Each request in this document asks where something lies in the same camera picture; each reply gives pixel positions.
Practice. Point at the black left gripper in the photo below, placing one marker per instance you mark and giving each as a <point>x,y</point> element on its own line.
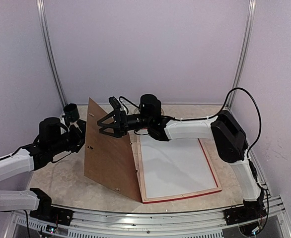
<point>80,138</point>

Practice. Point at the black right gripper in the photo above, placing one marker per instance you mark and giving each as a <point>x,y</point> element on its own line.
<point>119,117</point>

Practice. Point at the red wooden picture frame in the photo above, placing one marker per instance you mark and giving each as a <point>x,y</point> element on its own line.
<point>215,178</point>

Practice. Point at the brown backing board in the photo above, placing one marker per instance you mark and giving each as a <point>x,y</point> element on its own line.
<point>109,161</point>

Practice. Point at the cat photo print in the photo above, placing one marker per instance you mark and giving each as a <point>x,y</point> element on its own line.
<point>175,168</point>

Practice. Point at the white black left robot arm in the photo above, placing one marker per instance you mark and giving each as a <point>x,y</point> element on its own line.
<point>53,139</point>

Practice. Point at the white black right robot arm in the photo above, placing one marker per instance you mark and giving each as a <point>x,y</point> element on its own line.
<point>227,134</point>

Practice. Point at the dark green mug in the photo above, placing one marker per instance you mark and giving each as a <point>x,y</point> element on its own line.
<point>71,113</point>

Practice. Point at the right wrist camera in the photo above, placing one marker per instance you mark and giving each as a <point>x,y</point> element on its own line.
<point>116,104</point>

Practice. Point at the left aluminium post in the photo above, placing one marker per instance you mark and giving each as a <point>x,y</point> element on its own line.
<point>49,51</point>

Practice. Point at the aluminium post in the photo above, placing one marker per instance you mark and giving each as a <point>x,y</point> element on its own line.
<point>49,51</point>
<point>245,43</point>

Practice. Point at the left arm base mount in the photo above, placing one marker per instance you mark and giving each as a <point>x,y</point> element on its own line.
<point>53,214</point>

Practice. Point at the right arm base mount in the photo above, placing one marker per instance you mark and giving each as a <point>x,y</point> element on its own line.
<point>236,215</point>

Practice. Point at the right aluminium post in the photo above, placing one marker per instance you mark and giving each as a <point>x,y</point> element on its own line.
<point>245,43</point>

